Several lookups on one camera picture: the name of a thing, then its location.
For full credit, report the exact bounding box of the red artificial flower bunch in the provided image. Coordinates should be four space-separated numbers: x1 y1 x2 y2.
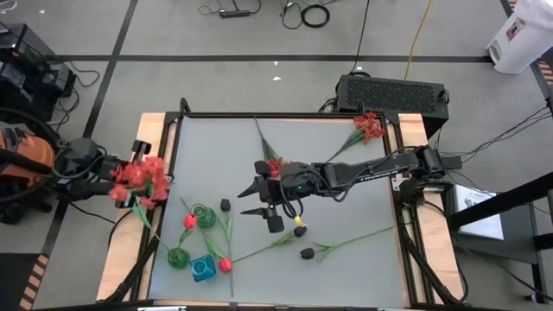
253 115 289 179
107 155 173 212
324 111 388 164

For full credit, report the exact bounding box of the round green glass vase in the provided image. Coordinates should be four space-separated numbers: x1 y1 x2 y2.
167 247 192 270

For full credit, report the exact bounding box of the black cable bundle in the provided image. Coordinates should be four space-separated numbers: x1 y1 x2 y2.
434 105 553 159

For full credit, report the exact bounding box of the black vacuum hose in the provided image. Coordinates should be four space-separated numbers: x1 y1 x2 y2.
0 106 66 206

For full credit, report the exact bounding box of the white paper sheet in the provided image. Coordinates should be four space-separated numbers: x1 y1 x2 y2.
453 184 505 241

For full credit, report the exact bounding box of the black computer case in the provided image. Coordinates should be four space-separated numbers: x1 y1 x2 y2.
335 73 450 139

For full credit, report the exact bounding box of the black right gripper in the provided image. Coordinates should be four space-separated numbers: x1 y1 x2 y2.
237 161 319 234

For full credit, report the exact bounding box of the white plastic bin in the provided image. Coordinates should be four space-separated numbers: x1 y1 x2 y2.
486 0 553 74

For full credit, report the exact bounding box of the tall green glass vase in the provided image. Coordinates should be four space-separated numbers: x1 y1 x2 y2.
191 203 217 230

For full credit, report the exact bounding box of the black side stand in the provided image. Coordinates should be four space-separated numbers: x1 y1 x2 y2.
444 170 553 303

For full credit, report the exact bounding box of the yellow cable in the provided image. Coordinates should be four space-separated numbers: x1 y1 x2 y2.
404 0 434 81

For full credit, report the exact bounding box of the black artificial tulip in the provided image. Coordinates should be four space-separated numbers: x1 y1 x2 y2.
232 224 308 263
300 225 396 263
218 198 236 298

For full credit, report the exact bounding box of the grey table mat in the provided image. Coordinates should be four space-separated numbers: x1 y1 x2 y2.
146 116 407 308

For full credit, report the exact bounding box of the black equipment stack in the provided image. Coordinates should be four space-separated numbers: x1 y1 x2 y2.
0 21 77 124

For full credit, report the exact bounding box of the coiled black cable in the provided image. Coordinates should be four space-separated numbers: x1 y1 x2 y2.
300 3 332 29

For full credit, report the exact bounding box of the orange vacuum cleaner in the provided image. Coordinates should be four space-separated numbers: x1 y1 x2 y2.
0 122 57 225

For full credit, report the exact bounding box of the black metal table frame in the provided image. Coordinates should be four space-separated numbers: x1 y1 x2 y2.
103 97 470 308

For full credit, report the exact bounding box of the blue square glass vase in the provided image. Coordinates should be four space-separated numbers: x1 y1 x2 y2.
189 254 217 283

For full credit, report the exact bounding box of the black power brick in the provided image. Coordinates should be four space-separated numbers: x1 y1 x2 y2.
440 155 463 170

